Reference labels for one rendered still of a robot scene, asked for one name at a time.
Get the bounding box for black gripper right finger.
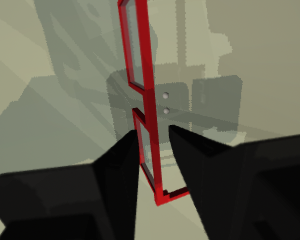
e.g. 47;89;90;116
168;125;300;240

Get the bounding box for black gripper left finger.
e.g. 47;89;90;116
0;129;140;240

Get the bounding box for red glasses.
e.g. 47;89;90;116
117;0;189;207

